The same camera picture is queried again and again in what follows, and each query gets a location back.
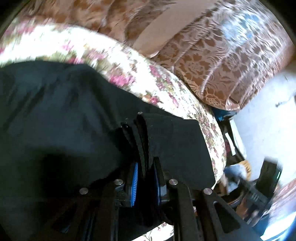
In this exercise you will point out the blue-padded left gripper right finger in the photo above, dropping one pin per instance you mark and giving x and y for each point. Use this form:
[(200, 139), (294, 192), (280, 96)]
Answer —
[(162, 196)]

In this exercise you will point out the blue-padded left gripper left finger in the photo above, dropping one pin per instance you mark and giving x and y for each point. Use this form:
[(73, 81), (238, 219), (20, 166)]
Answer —
[(131, 185)]

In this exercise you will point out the floral quilted bedspread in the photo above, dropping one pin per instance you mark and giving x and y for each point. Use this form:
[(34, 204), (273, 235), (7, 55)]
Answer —
[(161, 88)]

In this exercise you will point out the brown floral curtain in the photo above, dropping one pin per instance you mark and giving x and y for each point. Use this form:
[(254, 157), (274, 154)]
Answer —
[(226, 51)]

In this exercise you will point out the blue bag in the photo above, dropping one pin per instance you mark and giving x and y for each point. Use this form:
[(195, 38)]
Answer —
[(223, 115)]

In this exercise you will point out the black pants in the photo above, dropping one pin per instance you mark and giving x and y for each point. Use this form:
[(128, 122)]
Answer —
[(84, 212)]

